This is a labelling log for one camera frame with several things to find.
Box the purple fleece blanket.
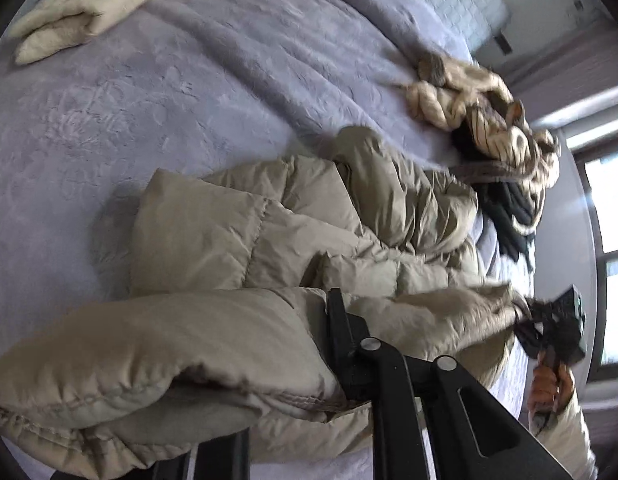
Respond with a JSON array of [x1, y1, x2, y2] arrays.
[[0, 0, 535, 480]]

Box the folded cream quilted jacket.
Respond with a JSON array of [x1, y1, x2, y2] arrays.
[[9, 0, 200, 66]]

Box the window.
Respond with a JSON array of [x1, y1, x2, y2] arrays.
[[572, 125, 618, 378]]

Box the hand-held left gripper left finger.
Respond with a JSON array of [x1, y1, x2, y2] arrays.
[[149, 430, 252, 480]]

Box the beige puffer jacket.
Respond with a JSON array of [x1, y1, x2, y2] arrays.
[[0, 125, 532, 480]]

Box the cream striped garment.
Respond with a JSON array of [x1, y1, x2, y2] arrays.
[[406, 52, 561, 233]]

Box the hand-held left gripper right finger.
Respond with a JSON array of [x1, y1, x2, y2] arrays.
[[325, 287, 572, 480]]

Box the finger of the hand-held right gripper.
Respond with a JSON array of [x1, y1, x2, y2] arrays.
[[513, 320, 547, 360], [526, 297, 565, 321]]

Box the black garment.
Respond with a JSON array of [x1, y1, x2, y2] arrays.
[[450, 124, 536, 263]]

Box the person's right hand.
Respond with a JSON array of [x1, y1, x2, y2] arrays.
[[527, 352, 576, 415]]

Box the person's right forearm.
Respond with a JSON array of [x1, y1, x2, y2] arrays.
[[532, 392, 599, 480]]

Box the grey quilted headboard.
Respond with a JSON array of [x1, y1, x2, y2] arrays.
[[424, 0, 511, 58]]

